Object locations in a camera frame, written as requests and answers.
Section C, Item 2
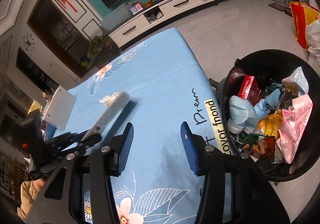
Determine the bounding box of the blue floral tablecloth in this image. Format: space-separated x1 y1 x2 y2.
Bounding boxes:
66 28 231 223

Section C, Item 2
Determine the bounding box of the green snack bag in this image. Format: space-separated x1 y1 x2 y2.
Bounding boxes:
231 131 260 146

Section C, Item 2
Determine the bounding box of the dark green wrapper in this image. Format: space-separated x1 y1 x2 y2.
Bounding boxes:
262 80 285 98

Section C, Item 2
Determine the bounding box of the pink plastic bag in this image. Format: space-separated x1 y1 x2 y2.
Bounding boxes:
276 94 313 164

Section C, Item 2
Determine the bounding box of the white cardboard box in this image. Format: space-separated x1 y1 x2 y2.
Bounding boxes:
42 86 76 130

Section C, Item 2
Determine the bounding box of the white tissue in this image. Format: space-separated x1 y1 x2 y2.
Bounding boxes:
99 92 119 107

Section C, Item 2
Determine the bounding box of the red yellow snack bag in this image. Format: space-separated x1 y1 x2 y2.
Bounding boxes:
242 136 276 162

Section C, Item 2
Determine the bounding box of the light blue quilted cloth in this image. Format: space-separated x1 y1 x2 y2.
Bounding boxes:
254 89 281 119

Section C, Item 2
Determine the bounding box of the wall clock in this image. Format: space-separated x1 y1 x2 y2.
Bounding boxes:
23 33 35 52

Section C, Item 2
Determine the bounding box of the blue white toothpaste box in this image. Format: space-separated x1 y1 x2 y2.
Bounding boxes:
83 91 130 139

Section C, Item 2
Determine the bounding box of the white plastic bag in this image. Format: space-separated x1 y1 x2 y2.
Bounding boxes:
305 16 320 57

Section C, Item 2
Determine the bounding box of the black trash bin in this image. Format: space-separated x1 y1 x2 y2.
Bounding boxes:
220 49 319 182

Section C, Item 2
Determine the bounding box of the red cigarette box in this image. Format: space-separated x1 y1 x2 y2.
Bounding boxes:
237 75 262 106

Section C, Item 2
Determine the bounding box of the light blue bag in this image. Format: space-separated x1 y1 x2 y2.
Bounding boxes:
227 95 260 134

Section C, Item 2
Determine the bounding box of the red yellow shopping bag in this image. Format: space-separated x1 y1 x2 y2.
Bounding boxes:
290 2 319 50

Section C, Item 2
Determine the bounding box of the grey storage box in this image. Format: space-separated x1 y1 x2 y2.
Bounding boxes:
100 3 132 32

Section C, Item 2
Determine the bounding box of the white TV cabinet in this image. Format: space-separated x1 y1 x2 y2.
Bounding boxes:
109 0 216 48

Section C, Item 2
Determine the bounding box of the white blue snack bag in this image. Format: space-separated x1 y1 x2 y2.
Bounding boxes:
281 66 309 96

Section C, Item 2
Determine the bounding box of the potted plant in planter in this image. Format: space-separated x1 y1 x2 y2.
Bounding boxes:
88 34 112 67

